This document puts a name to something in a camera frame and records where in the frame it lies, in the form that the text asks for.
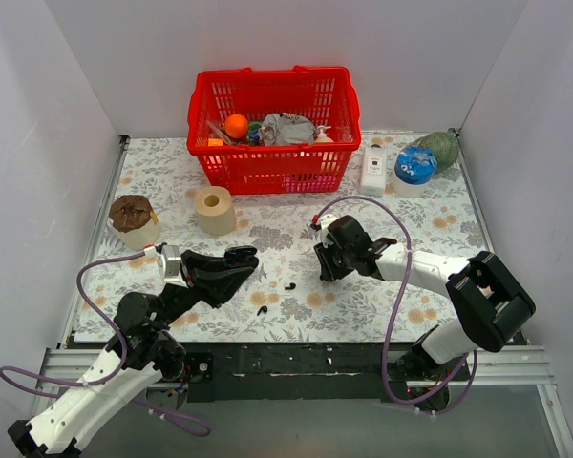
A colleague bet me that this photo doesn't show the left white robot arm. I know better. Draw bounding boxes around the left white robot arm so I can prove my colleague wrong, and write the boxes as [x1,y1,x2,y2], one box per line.
[8,243,259,457]

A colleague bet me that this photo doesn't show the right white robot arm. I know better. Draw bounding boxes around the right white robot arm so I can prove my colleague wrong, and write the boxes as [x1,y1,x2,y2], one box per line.
[311,215,536,380]

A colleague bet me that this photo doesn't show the beige paper roll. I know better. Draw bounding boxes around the beige paper roll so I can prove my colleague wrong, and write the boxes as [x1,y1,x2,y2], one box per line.
[194,186,237,236]

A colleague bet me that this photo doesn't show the floral patterned table mat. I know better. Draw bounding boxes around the floral patterned table mat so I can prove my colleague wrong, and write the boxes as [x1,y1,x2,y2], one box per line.
[74,134,516,344]

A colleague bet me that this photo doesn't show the white rectangular bottle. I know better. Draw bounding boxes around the white rectangular bottle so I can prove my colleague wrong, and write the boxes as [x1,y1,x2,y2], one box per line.
[359,143,388,197]

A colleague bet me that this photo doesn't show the brown-topped paper cup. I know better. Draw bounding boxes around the brown-topped paper cup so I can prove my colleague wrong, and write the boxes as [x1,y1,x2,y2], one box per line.
[109,195,161,251]

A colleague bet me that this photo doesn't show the blue-lidded white jar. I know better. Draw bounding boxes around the blue-lidded white jar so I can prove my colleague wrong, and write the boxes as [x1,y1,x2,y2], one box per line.
[390,145,437,198]

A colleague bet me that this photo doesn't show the orange fruit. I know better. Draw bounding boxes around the orange fruit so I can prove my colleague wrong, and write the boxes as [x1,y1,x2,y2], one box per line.
[223,114,249,139]

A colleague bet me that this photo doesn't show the crumpled silver foil bag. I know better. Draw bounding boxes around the crumpled silver foil bag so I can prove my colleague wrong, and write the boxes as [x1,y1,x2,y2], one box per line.
[260,113,317,146]

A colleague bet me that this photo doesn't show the green textured ball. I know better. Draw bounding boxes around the green textured ball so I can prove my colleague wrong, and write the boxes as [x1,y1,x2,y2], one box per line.
[416,132,459,173]

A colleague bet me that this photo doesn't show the red plastic shopping basket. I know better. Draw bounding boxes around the red plastic shopping basket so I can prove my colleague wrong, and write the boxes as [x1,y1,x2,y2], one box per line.
[187,66,361,195]

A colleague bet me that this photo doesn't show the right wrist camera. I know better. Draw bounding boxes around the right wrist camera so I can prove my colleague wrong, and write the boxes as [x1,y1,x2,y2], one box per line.
[310,214,337,232]

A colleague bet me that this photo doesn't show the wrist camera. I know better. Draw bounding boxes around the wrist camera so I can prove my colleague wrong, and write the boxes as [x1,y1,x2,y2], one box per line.
[310,214,337,232]
[143,243,186,287]

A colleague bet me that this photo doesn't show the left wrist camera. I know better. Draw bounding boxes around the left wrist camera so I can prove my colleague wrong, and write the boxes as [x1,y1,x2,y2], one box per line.
[143,243,186,287]

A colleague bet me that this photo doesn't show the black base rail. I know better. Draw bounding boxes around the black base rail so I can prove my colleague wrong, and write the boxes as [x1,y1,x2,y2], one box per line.
[128,341,455,405]

